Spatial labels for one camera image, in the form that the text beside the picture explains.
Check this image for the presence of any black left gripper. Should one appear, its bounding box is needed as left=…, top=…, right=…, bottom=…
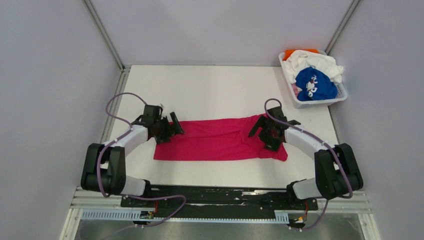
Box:
left=154, top=112, right=186, bottom=145

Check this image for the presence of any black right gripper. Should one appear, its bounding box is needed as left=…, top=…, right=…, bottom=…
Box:
left=249, top=115, right=282, bottom=153

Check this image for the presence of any pink t-shirt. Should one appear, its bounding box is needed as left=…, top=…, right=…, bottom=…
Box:
left=153, top=115, right=288, bottom=162

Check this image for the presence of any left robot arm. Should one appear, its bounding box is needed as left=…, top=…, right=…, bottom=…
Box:
left=80, top=105, right=185, bottom=207

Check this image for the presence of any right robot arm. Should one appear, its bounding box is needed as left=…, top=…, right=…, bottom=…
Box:
left=248, top=107, right=364, bottom=209

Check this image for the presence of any light pink garment in basket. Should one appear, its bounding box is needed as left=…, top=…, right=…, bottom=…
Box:
left=291, top=83, right=302, bottom=99

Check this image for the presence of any blue t-shirt in basket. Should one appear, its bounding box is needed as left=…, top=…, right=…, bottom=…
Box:
left=295, top=67, right=338, bottom=102

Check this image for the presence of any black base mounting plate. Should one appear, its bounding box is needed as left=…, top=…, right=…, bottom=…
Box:
left=120, top=184, right=318, bottom=219

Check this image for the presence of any orange t-shirt in basket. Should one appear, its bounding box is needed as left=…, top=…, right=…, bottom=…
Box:
left=281, top=48, right=320, bottom=61

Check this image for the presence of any white t-shirt in basket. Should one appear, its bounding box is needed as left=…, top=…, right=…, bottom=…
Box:
left=281, top=49, right=344, bottom=84

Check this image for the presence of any white perforated laundry basket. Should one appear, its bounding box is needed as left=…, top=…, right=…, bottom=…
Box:
left=278, top=49, right=347, bottom=109

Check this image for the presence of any white slotted cable duct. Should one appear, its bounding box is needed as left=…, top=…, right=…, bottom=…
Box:
left=80, top=209, right=290, bottom=224

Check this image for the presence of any aluminium frame rail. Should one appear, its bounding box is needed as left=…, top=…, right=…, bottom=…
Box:
left=70, top=187, right=373, bottom=215

